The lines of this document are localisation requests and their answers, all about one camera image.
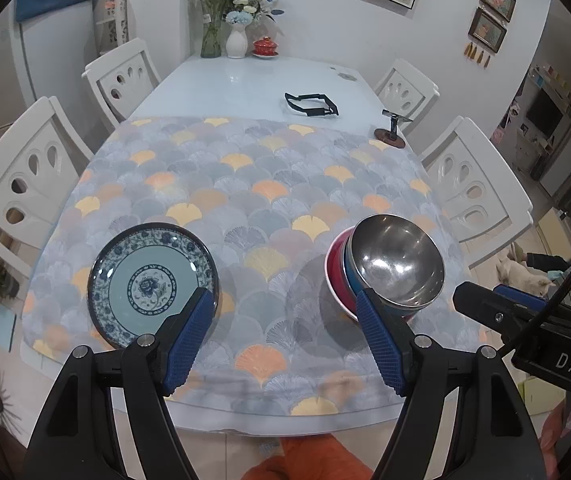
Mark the blue and white patterned plate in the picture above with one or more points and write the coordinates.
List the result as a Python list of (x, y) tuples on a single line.
[(150, 285)]

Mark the white dining chair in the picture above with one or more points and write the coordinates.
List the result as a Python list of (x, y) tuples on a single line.
[(20, 160), (485, 170), (405, 92), (115, 67)]

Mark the red steel-lined bowl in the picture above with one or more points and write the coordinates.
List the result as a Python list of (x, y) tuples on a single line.
[(338, 260)]

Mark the white refrigerator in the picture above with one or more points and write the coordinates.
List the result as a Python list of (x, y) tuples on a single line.
[(25, 60)]

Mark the white dog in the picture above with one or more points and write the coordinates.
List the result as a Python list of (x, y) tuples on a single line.
[(515, 270)]

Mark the glass vase with green stems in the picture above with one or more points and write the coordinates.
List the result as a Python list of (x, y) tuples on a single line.
[(213, 35)]

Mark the television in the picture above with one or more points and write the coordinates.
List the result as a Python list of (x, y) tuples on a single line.
[(545, 110)]

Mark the white vase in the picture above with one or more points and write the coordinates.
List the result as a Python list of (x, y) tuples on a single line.
[(236, 42)]

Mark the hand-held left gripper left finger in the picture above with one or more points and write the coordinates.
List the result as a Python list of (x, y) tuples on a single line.
[(188, 345)]

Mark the red lidded teacup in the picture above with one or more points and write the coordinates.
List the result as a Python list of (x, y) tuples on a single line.
[(265, 47)]

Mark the person's orange clothing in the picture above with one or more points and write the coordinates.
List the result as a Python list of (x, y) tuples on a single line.
[(310, 460)]

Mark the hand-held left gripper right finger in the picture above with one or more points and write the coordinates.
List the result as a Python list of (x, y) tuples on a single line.
[(383, 345)]

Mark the brown round stand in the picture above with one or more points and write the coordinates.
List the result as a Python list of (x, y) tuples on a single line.
[(389, 136)]

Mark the person's right forearm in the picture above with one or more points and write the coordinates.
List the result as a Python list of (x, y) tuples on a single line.
[(565, 430)]

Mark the fan-patterned table mat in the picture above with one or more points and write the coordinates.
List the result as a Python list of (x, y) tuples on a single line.
[(265, 200)]

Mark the blue and white flowers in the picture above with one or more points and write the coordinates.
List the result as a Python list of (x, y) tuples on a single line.
[(250, 7)]

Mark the hanging yellow tassels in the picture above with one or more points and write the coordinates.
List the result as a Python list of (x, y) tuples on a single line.
[(478, 55)]

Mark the blue steel-lined bowl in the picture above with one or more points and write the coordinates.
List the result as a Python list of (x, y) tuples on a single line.
[(395, 255)]

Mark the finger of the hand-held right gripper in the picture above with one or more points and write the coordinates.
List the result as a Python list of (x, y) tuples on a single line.
[(480, 305), (520, 294)]

